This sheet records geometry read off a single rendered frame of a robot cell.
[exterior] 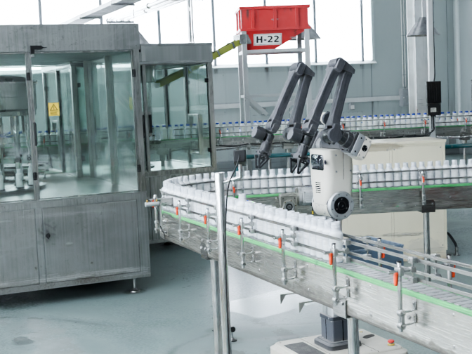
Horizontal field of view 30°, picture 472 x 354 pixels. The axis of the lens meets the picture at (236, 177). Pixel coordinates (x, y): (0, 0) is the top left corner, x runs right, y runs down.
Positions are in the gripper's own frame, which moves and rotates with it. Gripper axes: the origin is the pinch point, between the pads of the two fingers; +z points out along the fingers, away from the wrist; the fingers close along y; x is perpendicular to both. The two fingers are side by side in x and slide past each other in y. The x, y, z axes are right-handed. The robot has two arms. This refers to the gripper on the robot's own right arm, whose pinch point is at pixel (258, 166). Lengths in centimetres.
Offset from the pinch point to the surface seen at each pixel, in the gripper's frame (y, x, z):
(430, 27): -466, 259, -270
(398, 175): -100, 125, -40
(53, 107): -270, -114, -10
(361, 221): -321, 199, -17
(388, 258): 92, 52, 27
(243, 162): 164, -48, 16
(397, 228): -317, 235, -23
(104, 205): -280, -45, 53
